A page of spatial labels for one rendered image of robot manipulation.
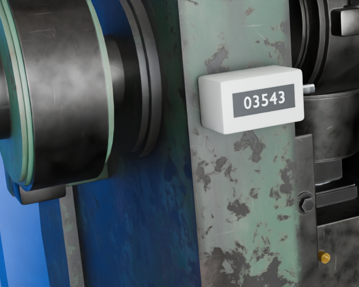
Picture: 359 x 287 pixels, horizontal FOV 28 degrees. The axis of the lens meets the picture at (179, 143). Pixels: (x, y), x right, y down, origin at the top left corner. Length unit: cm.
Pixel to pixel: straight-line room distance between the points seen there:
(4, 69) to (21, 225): 129
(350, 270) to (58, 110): 34
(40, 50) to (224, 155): 16
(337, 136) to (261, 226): 16
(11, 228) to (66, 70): 132
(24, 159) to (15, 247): 130
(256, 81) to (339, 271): 26
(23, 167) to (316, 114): 28
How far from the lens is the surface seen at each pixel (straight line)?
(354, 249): 72
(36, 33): 56
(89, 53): 56
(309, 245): 64
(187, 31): 54
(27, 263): 189
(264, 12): 57
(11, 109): 59
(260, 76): 53
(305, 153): 62
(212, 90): 52
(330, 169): 75
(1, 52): 59
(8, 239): 186
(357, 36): 68
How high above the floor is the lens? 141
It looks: 13 degrees down
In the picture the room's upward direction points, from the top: 5 degrees counter-clockwise
